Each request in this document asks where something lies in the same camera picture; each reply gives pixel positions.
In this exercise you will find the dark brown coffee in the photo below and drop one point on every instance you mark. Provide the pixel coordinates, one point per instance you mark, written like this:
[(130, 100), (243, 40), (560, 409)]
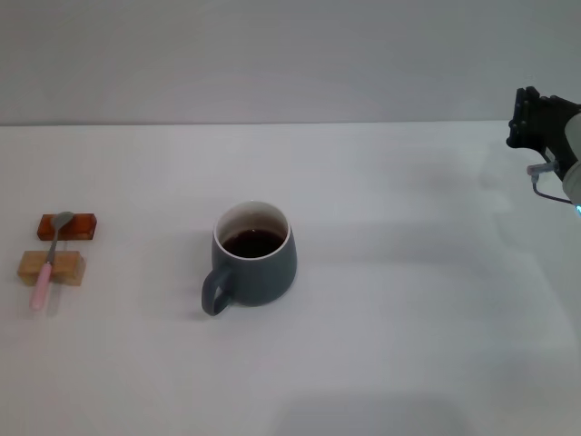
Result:
[(252, 244)]

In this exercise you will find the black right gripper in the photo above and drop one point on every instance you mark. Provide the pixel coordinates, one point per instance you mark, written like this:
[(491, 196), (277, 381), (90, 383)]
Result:
[(551, 122)]

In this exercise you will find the grey ceramic cup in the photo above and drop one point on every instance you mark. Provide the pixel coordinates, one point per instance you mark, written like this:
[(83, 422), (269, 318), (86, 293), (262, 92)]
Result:
[(263, 277)]

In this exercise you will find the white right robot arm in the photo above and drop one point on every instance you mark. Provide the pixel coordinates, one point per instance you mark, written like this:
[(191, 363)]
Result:
[(576, 186)]

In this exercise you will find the dark brown wooden block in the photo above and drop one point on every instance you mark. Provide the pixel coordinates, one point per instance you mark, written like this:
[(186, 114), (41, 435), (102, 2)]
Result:
[(84, 225)]

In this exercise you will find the light wooden block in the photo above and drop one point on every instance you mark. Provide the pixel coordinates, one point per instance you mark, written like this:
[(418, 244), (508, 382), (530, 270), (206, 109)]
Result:
[(68, 268)]

